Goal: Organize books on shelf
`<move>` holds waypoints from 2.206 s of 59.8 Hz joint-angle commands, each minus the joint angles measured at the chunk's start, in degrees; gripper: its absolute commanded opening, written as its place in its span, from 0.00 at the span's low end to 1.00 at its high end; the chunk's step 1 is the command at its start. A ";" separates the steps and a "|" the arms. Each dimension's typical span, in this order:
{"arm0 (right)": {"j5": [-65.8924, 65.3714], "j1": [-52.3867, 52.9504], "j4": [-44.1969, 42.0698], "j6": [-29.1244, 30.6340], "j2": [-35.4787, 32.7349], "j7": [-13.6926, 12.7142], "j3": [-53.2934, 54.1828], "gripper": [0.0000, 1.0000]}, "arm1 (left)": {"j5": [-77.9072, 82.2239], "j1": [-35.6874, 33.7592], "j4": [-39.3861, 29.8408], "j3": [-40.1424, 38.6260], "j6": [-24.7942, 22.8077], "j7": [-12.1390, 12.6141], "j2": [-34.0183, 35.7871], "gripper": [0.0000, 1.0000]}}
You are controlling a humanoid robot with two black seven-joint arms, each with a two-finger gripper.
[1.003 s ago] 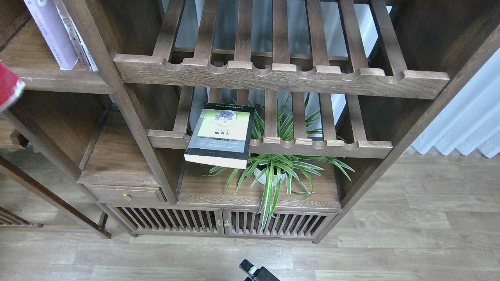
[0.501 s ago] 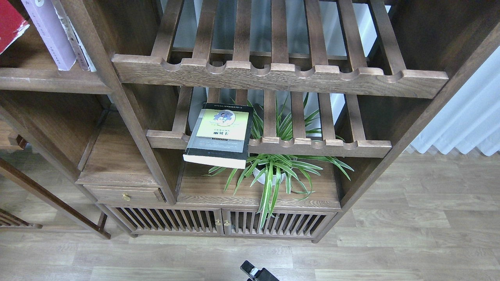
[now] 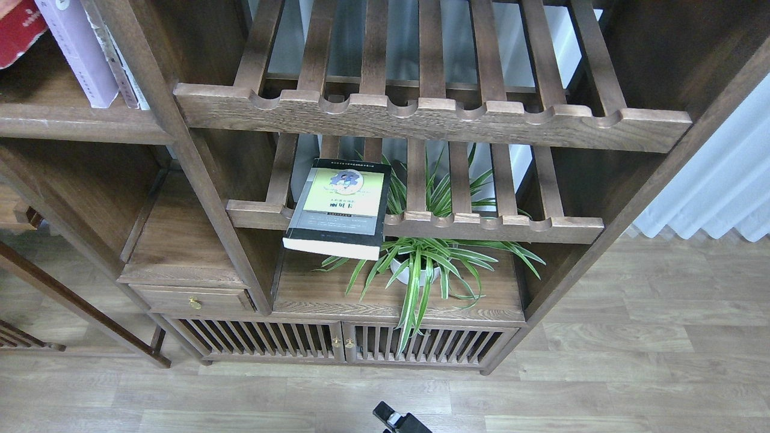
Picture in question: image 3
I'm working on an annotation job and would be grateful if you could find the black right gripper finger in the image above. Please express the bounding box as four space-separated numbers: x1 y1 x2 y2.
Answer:
373 401 402 429

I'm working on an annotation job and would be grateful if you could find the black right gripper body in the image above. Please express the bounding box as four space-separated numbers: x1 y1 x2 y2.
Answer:
391 413 431 433

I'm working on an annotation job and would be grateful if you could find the black and green book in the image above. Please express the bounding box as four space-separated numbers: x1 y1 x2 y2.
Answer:
283 158 392 260

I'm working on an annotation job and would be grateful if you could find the lavender cover book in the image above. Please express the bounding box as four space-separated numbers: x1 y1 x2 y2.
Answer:
35 1 119 109

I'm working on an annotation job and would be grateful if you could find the red cover book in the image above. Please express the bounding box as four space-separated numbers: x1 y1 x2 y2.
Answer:
1 1 48 69

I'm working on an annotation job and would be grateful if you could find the white plant pot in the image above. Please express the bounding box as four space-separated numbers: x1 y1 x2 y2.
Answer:
390 254 442 286

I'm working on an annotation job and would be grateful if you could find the green spider plant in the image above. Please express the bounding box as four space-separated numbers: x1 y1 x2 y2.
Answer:
345 147 546 351

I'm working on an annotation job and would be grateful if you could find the brass drawer knob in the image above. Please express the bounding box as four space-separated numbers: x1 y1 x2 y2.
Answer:
189 296 203 310

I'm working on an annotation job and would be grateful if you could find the dark wooden bookshelf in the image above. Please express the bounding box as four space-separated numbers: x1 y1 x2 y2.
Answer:
2 1 768 375

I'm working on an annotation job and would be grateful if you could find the white curtain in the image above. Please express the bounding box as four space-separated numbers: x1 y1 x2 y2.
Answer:
627 78 769 242

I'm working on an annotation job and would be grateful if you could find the worn standing book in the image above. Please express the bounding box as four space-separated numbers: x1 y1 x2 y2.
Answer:
81 1 150 110

